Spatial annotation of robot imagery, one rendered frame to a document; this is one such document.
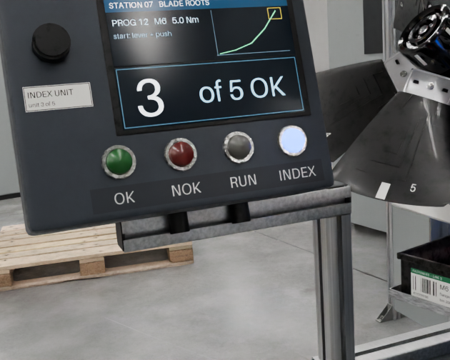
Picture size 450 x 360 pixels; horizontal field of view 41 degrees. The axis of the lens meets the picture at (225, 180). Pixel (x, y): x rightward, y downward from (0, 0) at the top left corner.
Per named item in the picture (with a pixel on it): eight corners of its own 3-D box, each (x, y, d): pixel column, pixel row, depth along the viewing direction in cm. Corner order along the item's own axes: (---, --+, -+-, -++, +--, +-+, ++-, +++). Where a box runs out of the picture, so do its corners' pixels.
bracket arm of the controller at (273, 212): (336, 208, 65) (336, 180, 64) (352, 213, 62) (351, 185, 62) (117, 245, 57) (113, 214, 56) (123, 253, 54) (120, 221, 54)
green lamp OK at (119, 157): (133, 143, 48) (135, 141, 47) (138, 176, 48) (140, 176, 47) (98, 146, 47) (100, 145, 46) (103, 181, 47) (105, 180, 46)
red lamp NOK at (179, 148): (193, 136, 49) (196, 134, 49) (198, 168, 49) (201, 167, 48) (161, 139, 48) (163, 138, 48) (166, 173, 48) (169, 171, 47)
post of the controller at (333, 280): (341, 351, 68) (335, 179, 64) (356, 363, 65) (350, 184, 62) (317, 358, 67) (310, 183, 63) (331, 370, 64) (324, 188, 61)
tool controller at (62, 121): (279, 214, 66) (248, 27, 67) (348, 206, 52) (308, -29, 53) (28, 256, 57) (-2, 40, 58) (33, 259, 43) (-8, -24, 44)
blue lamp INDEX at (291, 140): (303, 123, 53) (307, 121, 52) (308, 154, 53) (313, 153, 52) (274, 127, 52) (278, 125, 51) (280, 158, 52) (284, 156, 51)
